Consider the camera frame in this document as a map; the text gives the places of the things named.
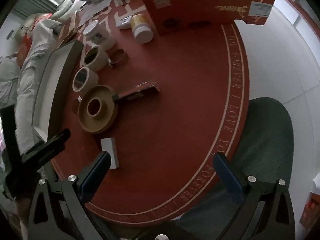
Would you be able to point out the white plastic bag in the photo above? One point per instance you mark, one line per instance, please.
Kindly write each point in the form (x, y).
(97, 8)

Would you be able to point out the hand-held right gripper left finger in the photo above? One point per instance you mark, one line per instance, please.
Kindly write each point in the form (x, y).
(98, 172)

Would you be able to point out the white rectangular block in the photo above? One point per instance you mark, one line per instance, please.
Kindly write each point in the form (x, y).
(111, 152)

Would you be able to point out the grey shallow tray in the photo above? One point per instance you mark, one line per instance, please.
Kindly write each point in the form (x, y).
(47, 87)

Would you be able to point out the white round lid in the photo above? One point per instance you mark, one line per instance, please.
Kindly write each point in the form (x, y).
(100, 36)

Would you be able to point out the white covered sofa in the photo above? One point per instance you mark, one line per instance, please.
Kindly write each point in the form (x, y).
(30, 80)

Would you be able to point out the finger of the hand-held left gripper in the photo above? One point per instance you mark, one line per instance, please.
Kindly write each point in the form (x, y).
(58, 138)

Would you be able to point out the red printed carton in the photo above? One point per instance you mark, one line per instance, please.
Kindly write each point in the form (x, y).
(309, 210)

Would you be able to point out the white bottle yellow label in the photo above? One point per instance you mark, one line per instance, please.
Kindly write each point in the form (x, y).
(140, 21)

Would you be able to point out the small white box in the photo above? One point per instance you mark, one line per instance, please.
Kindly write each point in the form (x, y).
(123, 23)

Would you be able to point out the large brown tape roll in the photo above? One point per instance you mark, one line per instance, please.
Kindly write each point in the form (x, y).
(105, 120)

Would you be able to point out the red cardboard box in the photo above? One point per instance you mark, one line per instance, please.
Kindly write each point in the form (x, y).
(200, 7)

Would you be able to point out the red patterned cushion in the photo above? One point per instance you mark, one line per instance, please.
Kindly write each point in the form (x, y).
(25, 50)

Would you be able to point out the grey armchair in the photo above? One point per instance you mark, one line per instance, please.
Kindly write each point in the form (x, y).
(63, 8)

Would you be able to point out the red printed tablecloth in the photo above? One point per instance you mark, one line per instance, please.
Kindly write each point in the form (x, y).
(175, 105)

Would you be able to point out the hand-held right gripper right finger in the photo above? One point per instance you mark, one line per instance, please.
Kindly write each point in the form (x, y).
(227, 177)

